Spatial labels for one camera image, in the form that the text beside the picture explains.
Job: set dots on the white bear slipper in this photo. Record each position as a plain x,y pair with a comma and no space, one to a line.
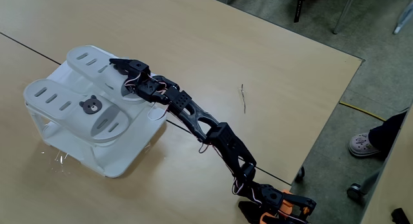
58,101
87,62

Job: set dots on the white open-sided box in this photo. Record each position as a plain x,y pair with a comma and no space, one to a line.
129,153

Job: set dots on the black chair leg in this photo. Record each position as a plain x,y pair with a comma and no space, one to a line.
298,7

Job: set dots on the black caster wheel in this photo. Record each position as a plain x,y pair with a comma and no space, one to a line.
299,175
354,191

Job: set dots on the grey metal leg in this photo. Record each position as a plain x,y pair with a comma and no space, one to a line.
343,12

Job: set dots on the person's pale clog shoe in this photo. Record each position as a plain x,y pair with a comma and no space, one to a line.
361,145

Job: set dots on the person's leg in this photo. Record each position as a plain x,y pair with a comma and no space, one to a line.
387,133

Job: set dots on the white object on floor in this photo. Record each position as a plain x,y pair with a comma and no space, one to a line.
405,17

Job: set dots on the small black object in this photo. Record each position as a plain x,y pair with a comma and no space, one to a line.
400,216

